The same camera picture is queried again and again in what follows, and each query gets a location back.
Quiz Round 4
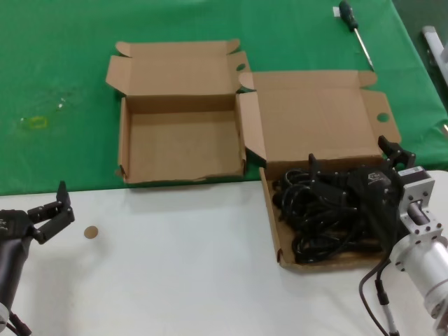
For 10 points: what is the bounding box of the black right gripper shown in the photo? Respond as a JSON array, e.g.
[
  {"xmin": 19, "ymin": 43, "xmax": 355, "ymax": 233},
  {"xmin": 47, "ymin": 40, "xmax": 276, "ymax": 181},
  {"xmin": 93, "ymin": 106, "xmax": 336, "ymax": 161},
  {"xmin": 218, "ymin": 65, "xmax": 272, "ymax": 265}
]
[{"xmin": 307, "ymin": 135, "xmax": 417, "ymax": 253}]

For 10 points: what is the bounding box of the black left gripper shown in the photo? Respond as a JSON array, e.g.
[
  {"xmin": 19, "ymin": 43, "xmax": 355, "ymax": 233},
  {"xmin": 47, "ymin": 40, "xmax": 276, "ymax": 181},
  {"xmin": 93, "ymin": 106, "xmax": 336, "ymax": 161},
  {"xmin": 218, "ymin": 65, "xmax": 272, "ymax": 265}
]
[{"xmin": 0, "ymin": 181, "xmax": 76, "ymax": 306}]

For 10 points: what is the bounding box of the wide cardboard box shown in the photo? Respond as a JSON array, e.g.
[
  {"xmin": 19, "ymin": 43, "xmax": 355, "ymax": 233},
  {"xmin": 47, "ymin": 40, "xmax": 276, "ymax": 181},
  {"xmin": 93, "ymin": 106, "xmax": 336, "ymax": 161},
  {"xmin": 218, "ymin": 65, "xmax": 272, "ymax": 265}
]
[{"xmin": 236, "ymin": 69, "xmax": 403, "ymax": 272}]

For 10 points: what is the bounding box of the cardboard box with torn rim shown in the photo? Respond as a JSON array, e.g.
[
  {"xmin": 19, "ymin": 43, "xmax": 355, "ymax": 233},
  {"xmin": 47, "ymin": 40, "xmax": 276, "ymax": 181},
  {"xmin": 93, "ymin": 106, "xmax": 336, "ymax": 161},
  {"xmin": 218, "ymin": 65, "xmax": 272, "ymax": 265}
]
[{"xmin": 104, "ymin": 38, "xmax": 251, "ymax": 185}]

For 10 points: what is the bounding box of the white aluminium profile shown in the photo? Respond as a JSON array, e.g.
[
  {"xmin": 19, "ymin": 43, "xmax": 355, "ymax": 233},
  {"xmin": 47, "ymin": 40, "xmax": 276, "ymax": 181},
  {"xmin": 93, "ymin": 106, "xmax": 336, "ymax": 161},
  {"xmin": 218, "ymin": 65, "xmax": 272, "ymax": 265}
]
[{"xmin": 421, "ymin": 24, "xmax": 448, "ymax": 88}]

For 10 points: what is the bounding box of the green tablecloth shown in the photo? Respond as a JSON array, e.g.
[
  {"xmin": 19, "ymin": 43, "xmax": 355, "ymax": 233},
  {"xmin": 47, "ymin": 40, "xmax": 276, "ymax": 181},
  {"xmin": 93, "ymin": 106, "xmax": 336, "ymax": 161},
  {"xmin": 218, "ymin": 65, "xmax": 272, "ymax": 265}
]
[{"xmin": 0, "ymin": 0, "xmax": 448, "ymax": 197}]

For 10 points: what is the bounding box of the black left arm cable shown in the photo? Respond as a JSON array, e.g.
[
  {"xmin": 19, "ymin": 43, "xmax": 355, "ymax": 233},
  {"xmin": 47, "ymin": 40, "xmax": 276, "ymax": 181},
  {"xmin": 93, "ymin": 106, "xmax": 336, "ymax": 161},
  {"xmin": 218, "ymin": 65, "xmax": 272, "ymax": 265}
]
[{"xmin": 0, "ymin": 311, "xmax": 33, "ymax": 336}]

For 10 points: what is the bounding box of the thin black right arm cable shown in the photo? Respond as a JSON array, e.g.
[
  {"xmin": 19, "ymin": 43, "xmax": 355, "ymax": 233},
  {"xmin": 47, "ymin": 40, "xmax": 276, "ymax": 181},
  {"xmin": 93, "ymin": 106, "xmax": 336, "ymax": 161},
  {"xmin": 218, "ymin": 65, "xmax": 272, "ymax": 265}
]
[{"xmin": 358, "ymin": 257, "xmax": 392, "ymax": 336}]

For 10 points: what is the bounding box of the cable with silver connector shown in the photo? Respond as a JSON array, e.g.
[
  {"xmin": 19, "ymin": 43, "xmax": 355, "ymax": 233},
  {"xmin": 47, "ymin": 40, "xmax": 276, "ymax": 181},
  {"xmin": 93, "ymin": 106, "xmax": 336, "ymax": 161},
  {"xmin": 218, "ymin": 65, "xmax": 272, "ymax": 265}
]
[{"xmin": 374, "ymin": 278, "xmax": 400, "ymax": 336}]

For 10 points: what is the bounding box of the green handled screwdriver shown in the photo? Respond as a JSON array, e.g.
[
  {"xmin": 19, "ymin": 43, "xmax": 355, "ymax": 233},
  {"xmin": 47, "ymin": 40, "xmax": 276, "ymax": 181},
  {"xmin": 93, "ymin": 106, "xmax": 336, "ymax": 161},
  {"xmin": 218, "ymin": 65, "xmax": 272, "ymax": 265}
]
[{"xmin": 338, "ymin": 0, "xmax": 375, "ymax": 73}]

